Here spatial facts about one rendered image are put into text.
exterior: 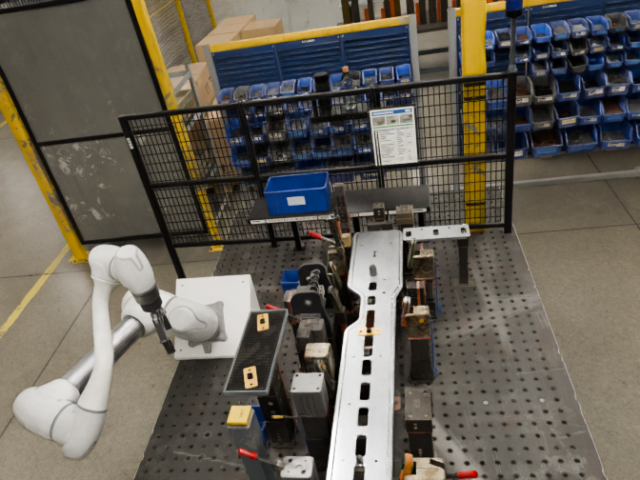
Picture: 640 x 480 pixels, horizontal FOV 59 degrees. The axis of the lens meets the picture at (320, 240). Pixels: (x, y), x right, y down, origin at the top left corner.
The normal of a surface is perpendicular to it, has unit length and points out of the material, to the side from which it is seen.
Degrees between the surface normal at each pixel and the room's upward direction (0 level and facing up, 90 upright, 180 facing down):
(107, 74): 91
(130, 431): 0
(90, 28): 89
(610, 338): 0
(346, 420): 0
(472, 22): 90
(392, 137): 90
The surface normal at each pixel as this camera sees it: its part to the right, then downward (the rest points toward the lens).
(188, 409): -0.16, -0.82
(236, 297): -0.18, -0.22
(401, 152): -0.12, 0.57
